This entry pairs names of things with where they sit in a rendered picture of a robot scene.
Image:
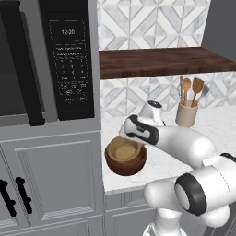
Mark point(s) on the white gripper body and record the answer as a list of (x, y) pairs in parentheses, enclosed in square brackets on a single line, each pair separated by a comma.
[(124, 137)]

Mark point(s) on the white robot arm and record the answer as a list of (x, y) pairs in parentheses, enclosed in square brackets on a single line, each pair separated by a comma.
[(184, 144)]

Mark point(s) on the brown wooden bowl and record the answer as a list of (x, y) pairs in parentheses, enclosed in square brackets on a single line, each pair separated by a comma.
[(126, 159)]

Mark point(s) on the grey under-counter cupboard door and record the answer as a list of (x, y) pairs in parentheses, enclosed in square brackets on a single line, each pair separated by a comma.
[(129, 222)]

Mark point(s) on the dark grey cabinet side panel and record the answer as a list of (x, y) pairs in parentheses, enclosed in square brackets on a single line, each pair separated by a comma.
[(219, 26)]

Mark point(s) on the grey drawer front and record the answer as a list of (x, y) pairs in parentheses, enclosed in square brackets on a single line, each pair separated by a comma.
[(49, 229), (126, 199)]

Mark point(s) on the beige utensil pot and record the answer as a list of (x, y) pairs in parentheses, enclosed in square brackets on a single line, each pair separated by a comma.
[(186, 116)]

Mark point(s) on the thin wooden stick utensil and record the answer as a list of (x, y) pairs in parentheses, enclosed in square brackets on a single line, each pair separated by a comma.
[(181, 86)]

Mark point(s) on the wooden spoon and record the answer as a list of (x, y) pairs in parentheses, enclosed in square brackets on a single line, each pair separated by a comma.
[(186, 87)]

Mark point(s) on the wooden spatula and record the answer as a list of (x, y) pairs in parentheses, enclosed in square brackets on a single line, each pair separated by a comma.
[(197, 87)]

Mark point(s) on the black built-in microwave oven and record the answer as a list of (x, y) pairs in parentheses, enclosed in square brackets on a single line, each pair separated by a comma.
[(70, 61)]

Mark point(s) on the dark wooden wall shelf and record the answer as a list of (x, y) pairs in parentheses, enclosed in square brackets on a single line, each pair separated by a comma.
[(159, 63)]

